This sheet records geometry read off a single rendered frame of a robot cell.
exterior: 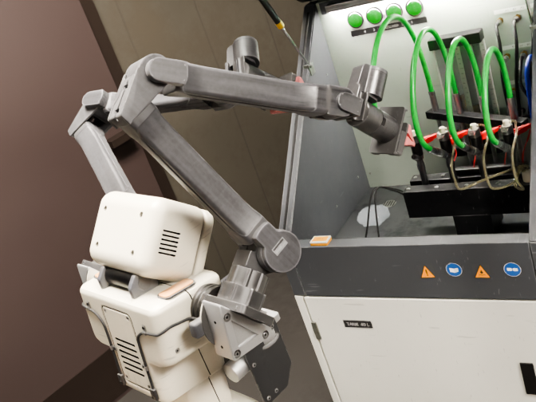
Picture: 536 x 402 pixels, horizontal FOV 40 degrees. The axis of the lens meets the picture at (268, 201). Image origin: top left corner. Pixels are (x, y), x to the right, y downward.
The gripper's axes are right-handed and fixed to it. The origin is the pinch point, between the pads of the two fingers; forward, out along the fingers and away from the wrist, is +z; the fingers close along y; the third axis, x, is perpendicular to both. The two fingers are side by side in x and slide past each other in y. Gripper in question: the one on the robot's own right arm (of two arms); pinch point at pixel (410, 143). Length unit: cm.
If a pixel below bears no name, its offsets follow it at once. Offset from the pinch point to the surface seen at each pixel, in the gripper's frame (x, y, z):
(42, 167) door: 179, -11, 11
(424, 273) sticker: 7.2, -24.1, 27.6
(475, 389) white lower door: 2, -49, 55
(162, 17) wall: 182, 71, 48
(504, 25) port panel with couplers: 6, 45, 37
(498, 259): -10.8, -18.0, 28.2
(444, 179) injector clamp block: 14.2, 2.5, 38.0
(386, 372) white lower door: 26, -51, 48
